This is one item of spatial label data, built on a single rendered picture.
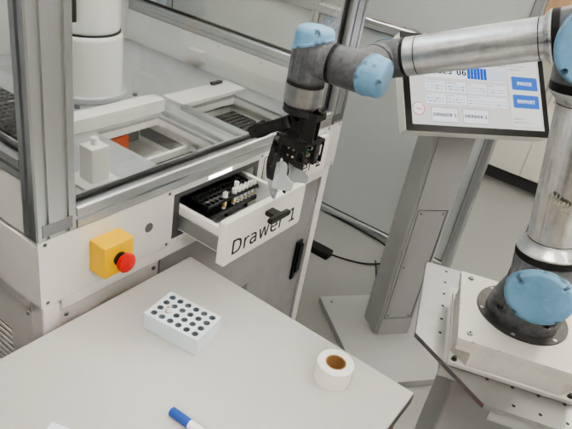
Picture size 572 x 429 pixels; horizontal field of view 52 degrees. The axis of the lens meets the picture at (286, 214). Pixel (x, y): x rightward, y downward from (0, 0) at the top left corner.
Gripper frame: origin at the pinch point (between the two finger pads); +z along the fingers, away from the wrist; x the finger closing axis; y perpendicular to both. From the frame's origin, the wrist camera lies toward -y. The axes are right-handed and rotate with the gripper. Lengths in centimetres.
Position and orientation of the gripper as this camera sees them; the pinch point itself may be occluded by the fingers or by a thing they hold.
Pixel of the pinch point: (277, 188)
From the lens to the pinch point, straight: 126.7
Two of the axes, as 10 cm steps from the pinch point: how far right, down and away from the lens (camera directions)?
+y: 8.0, 4.1, -4.4
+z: -1.6, 8.5, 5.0
